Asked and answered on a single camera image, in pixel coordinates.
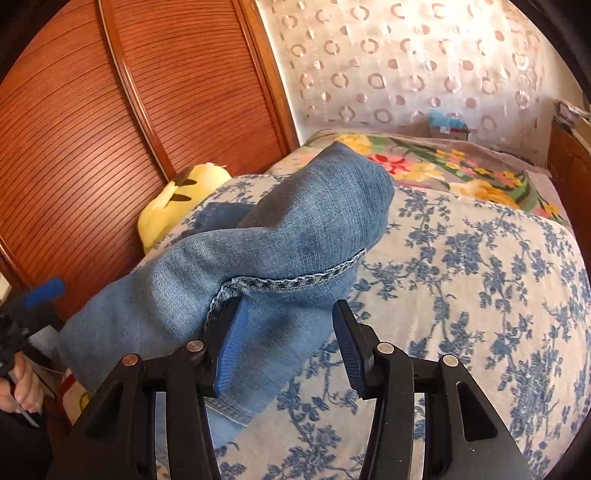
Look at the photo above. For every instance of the sheer circle-pattern curtain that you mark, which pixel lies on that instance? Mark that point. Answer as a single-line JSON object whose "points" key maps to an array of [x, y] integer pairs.
{"points": [[392, 60]]}

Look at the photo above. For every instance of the cardboard box with blue tissue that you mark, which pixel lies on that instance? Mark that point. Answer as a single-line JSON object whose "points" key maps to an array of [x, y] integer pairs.
{"points": [[448, 127]]}

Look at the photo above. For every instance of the brown slatted wooden wardrobe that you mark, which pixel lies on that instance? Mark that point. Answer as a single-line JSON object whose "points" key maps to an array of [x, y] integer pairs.
{"points": [[138, 115]]}

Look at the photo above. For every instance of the colourful flower blanket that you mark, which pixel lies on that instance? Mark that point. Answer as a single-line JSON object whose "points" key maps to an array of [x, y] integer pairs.
{"points": [[438, 166]]}

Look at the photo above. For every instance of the yellow plush toy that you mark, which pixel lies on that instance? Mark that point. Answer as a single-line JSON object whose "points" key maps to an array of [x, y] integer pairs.
{"points": [[166, 212]]}

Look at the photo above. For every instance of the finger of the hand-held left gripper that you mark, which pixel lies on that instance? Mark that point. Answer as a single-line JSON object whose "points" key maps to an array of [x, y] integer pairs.
{"points": [[44, 293]]}

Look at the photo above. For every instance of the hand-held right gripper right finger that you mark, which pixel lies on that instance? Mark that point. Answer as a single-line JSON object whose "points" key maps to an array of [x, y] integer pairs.
{"points": [[353, 355]]}

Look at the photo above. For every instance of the blue floral bed sheet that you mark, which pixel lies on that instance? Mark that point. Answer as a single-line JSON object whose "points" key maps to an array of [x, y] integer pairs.
{"points": [[461, 286]]}

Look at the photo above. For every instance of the person's left hand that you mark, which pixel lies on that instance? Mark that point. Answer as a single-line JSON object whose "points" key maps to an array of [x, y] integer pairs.
{"points": [[25, 392]]}

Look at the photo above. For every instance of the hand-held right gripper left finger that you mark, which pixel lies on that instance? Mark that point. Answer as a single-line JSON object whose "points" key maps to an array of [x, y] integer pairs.
{"points": [[233, 346]]}

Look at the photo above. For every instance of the blue denim pants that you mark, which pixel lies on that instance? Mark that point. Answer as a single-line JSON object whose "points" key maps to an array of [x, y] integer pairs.
{"points": [[286, 230]]}

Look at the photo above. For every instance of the long wooden cabinet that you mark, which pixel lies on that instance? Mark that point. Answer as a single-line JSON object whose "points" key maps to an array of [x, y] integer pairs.
{"points": [[570, 157]]}

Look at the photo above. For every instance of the stack of papers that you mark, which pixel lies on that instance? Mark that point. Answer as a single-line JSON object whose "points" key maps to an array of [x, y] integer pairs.
{"points": [[572, 115]]}

